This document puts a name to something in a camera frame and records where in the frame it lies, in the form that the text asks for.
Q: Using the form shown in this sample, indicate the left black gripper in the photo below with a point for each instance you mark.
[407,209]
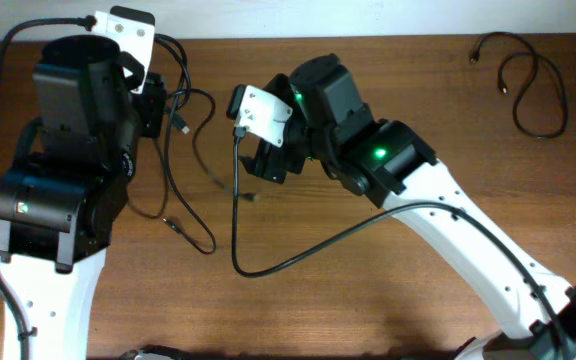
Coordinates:
[153,107]

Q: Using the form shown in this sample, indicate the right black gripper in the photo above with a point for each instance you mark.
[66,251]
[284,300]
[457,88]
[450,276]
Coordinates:
[270,161]

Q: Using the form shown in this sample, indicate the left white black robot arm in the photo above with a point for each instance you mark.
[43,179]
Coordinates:
[66,187]

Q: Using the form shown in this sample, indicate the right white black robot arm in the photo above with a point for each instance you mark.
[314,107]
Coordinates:
[317,113]

